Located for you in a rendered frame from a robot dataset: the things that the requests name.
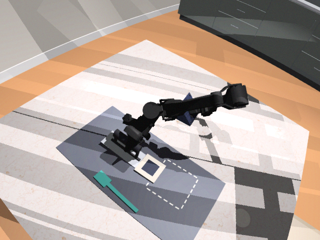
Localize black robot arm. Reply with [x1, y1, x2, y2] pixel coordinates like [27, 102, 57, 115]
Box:
[122, 83, 249, 128]

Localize grey rectangular mat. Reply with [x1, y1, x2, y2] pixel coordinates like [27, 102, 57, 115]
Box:
[56, 105, 226, 240]

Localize cream square tile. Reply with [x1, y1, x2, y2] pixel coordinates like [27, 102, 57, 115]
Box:
[134, 153, 166, 183]

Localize teal small trowel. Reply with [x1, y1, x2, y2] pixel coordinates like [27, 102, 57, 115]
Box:
[94, 170, 139, 213]

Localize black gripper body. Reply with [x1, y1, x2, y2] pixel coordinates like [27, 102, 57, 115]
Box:
[124, 114, 156, 141]

